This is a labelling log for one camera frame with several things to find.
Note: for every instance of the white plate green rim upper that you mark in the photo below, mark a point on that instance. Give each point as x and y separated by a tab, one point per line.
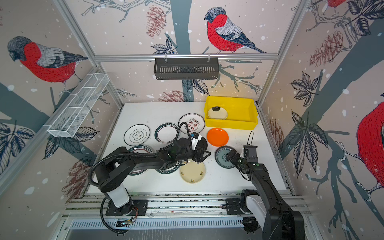
166	133

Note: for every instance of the orange plate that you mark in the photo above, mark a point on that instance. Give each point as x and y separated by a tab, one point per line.
217	137

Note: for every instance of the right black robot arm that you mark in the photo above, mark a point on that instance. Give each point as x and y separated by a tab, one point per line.
275	217

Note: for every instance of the white plate red green rim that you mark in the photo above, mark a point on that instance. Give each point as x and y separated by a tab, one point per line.
143	149

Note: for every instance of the white plate black cloud outline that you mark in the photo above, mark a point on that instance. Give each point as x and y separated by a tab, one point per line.
137	135

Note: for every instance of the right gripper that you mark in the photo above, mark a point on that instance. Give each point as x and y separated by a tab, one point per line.
234	158

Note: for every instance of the black hanging wire basket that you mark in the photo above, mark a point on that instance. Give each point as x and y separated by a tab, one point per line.
186	69

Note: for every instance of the yellow plastic bin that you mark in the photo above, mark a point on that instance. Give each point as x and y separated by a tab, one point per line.
242	113

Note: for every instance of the white plate red characters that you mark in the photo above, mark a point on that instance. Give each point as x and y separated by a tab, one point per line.
195	122

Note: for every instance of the blue green patterned plate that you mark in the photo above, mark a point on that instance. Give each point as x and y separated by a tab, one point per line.
221	157

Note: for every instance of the white wire mesh shelf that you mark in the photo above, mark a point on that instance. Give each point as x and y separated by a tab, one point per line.
81	102

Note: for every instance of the cream plate flower dots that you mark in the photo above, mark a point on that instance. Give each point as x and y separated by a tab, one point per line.
192	172

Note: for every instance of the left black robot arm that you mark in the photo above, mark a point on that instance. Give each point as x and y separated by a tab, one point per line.
109	173

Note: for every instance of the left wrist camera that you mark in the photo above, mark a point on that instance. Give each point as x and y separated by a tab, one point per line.
195	138

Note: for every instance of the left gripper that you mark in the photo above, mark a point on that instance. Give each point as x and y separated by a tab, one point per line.
198	159

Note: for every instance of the aluminium rail frame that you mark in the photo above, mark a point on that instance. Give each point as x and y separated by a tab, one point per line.
158	205

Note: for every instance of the white plate green rim lettered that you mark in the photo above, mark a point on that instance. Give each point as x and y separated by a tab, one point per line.
168	171

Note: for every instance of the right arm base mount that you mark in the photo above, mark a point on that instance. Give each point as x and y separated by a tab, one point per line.
235	207

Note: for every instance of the cream plate black spot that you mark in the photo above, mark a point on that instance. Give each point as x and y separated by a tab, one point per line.
218	113

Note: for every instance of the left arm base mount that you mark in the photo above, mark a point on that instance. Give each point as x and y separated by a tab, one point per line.
132	208

